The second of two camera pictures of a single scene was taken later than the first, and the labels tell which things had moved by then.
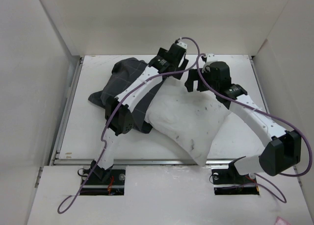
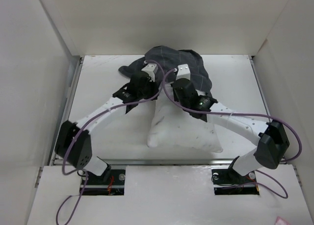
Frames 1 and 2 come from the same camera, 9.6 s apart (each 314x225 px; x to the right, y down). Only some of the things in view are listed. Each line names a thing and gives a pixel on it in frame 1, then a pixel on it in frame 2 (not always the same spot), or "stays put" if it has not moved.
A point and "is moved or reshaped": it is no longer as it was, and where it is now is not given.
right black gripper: x=193 y=75 → x=175 y=98
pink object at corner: x=279 y=221 stays put
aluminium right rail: x=259 y=85 stays put
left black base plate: x=103 y=182 stays put
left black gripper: x=162 y=53 → x=153 y=84
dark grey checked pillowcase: x=121 y=74 is moved or reshaped
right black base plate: x=228 y=182 stays put
